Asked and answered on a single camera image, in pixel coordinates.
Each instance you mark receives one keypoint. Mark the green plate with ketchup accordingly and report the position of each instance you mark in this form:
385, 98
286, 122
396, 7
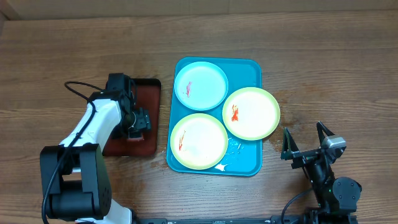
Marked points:
251, 113

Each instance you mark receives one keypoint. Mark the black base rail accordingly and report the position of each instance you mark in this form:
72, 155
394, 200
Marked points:
275, 219

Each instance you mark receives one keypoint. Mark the teal plastic serving tray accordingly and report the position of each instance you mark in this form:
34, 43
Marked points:
243, 158

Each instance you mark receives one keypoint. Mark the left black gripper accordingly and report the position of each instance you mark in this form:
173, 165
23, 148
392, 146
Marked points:
142, 122

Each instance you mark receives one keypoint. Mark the dark green scrub sponge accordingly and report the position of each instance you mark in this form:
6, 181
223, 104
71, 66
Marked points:
141, 138

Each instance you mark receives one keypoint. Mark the black tray with red water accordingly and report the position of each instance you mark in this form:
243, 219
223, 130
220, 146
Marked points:
148, 97

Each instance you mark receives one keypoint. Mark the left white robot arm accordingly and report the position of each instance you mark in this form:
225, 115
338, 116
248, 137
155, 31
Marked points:
75, 183

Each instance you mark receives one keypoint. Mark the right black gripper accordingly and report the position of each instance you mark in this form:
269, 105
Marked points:
306, 155

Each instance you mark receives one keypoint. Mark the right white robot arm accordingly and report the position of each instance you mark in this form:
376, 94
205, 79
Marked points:
336, 197

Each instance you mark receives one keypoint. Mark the light blue plate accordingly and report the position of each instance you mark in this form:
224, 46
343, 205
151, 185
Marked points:
201, 86

